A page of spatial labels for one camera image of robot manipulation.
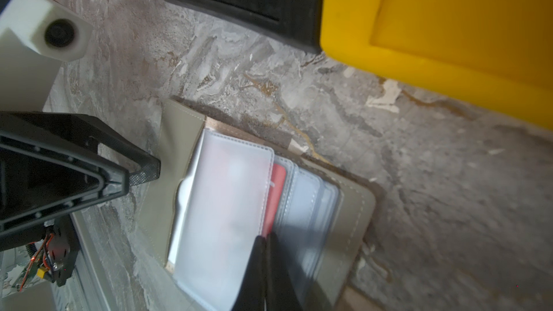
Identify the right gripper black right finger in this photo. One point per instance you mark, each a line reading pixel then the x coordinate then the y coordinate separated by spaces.
pixel 280 291

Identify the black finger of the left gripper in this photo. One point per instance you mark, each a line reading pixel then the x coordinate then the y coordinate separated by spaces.
pixel 42 181
pixel 81 142

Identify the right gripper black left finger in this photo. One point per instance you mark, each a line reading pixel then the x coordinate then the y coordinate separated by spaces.
pixel 251 295

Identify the red credit card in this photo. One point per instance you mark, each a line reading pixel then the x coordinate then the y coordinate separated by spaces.
pixel 276 186

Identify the grey card holder wallet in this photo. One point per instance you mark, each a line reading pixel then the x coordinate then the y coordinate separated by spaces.
pixel 204 212

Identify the yellow plastic bin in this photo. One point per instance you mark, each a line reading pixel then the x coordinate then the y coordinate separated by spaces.
pixel 495 54

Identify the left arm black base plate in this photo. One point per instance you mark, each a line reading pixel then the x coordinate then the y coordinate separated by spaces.
pixel 54 260

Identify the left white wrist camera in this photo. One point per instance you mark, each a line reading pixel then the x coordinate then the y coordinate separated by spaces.
pixel 37 37

